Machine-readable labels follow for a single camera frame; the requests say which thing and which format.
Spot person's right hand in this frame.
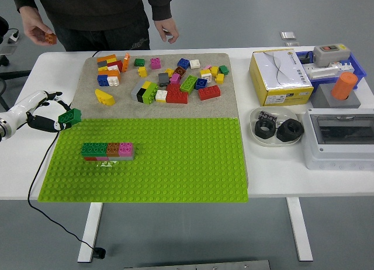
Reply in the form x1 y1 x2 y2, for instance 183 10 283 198
23 5 53 45

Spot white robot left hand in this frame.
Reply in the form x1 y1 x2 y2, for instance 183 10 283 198
4 91 72 141

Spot person's left hand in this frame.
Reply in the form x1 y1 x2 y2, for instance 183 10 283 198
154 18 179 44

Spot dark green long brick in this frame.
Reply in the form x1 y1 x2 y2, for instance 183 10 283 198
81 143 109 157
57 108 82 130

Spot orange long brick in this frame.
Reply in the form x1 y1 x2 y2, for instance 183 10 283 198
121 53 131 74

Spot multicolour brick block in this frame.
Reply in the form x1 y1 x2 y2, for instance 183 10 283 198
96 54 123 87

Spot lime green studded baseplate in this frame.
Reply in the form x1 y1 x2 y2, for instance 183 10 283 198
37 117 250 203

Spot lime green long brick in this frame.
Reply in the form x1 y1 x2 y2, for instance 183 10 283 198
142 82 158 105
179 75 197 94

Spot red stepped brick block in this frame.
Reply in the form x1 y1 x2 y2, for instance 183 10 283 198
165 83 189 105

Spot light grey brick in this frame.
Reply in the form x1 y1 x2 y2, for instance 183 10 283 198
130 79 146 102

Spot red long brick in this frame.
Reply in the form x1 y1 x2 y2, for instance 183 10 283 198
198 85 221 101

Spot yellow curved brick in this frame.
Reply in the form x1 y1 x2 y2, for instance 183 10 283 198
94 88 116 106

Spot brown square brick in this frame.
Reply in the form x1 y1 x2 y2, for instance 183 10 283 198
106 143 120 158

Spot black round object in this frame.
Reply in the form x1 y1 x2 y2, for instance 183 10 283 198
0 15 9 44

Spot grey flat panel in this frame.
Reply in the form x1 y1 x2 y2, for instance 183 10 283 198
0 43 17 56

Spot black office chair base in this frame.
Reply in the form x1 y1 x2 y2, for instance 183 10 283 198
0 55 32 113

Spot person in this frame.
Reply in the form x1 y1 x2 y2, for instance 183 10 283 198
29 0 158 51

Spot grey-brown table mat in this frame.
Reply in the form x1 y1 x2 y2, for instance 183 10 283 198
71 53 250 195

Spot white and yellow cardboard box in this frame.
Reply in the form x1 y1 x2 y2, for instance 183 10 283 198
249 49 315 106

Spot small purple circuit board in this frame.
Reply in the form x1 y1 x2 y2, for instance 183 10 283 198
258 109 278 122

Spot white table leg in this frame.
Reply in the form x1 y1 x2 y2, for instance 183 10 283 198
286 196 314 262
77 201 105 264

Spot white dish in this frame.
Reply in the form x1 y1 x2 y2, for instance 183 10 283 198
250 105 302 147

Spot small black hex nut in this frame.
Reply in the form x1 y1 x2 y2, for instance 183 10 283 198
254 119 277 140

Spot white terminal block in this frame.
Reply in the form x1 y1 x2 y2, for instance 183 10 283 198
302 61 354 81

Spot large black hex nut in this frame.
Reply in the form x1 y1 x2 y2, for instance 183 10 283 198
276 119 304 143

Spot grey square block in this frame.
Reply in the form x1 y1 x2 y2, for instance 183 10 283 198
310 83 362 109

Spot orange cylinder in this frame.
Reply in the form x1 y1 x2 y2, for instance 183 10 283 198
331 71 359 101

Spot blue plastic bin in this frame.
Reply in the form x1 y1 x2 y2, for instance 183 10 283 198
295 50 368 91

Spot grey metal plate with screws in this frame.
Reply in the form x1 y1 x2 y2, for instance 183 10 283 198
124 259 271 270

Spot grey switch box red button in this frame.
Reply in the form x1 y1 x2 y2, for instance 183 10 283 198
313 43 351 68

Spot black power cord with plug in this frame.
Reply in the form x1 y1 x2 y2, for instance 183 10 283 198
27 50 106 259

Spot grey enclosure with clear lid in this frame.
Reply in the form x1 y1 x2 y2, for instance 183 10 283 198
303 108 374 171

